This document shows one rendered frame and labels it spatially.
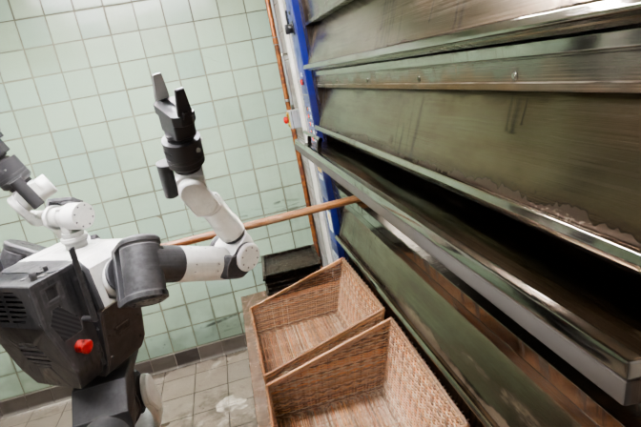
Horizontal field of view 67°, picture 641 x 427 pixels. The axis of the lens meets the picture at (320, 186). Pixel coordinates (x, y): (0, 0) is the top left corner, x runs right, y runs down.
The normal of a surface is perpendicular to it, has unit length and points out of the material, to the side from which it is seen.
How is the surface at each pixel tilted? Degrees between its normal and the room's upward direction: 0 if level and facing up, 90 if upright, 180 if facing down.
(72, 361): 90
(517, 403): 71
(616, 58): 90
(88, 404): 45
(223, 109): 90
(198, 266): 98
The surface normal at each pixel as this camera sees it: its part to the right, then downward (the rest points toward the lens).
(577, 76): -0.96, 0.22
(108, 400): 0.03, -0.54
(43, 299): 0.91, -0.07
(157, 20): 0.21, 0.20
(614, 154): -0.96, -0.11
